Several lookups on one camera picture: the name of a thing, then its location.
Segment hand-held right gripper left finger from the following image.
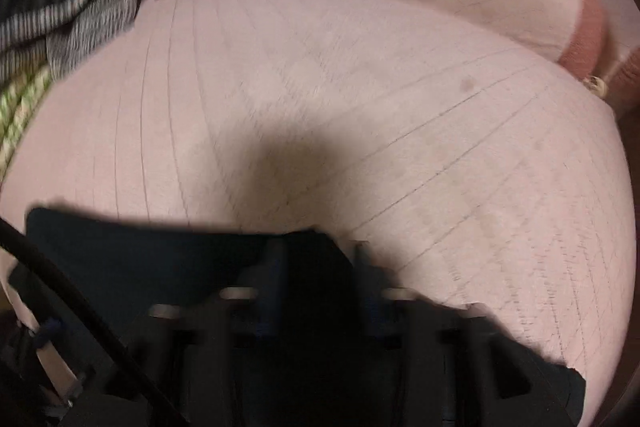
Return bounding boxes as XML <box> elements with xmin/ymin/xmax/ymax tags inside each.
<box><xmin>144</xmin><ymin>238</ymin><xmax>288</xmax><ymax>427</ymax></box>

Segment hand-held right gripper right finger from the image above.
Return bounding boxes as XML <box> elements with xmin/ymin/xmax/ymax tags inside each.
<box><xmin>352</xmin><ymin>239</ymin><xmax>538</xmax><ymax>427</ymax></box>

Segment dark pants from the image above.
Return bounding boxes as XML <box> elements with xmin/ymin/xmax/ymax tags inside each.
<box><xmin>7</xmin><ymin>206</ymin><xmax>587</xmax><ymax>427</ymax></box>

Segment pink quilted bed cover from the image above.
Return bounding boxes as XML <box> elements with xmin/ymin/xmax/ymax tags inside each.
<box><xmin>0</xmin><ymin>0</ymin><xmax>640</xmax><ymax>415</ymax></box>

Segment green knitted cloth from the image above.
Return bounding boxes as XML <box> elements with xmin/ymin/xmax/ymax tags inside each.
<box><xmin>0</xmin><ymin>66</ymin><xmax>55</xmax><ymax>180</ymax></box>

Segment grey striped cloth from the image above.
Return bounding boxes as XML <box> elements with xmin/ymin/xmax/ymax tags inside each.
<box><xmin>0</xmin><ymin>0</ymin><xmax>142</xmax><ymax>80</ymax></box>

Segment black cable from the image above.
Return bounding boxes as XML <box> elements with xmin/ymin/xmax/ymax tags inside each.
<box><xmin>0</xmin><ymin>218</ymin><xmax>183</xmax><ymax>427</ymax></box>

